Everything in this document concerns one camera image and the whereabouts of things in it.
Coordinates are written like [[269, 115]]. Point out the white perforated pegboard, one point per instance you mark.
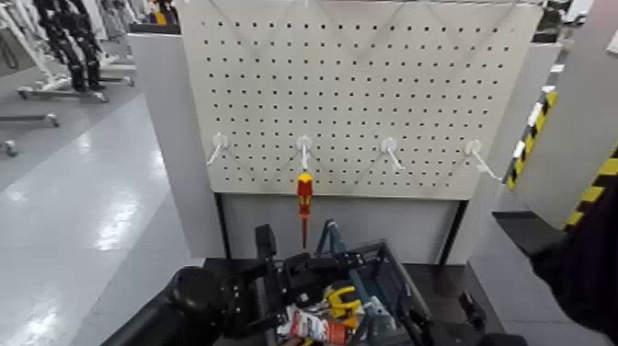
[[347, 96]]

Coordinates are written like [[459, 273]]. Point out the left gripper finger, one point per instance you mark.
[[338, 263], [265, 246]]

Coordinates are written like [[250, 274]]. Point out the white wheeled stand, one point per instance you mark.
[[43, 77]]

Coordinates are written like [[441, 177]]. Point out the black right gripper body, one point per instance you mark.
[[483, 338]]

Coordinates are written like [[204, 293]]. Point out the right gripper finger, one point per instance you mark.
[[417, 323], [473, 309]]

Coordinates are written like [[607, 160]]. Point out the black humanoid robot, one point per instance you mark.
[[72, 43]]

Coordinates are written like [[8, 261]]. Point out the grey caster leg bar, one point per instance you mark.
[[29, 118]]

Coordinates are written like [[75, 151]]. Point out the grey panel under pegboard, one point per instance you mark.
[[410, 227]]

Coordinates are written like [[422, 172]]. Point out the white pegboard hook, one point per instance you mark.
[[475, 151], [218, 144], [390, 148], [304, 146]]

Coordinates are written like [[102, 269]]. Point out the yellow black clamp tool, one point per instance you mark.
[[343, 302]]

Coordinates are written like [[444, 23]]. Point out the white partition panel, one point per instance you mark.
[[178, 145]]

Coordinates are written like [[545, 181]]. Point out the grey panel with hazard stripes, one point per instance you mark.
[[574, 116]]

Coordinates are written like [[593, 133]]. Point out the red white packaged item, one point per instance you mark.
[[316, 327]]

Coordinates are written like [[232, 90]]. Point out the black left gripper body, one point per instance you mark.
[[256, 299]]

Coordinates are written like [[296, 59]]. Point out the grey blue plastic crate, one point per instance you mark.
[[393, 285]]

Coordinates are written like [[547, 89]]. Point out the red yellow screwdriver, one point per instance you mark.
[[304, 193]]

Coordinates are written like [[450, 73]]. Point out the person in dark clothing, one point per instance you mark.
[[584, 280]]

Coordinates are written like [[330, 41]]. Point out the clear plastic bag item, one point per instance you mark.
[[381, 323]]

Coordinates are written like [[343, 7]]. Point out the yellow purple background object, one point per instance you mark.
[[161, 17]]

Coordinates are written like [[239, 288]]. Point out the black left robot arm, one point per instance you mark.
[[183, 309]]

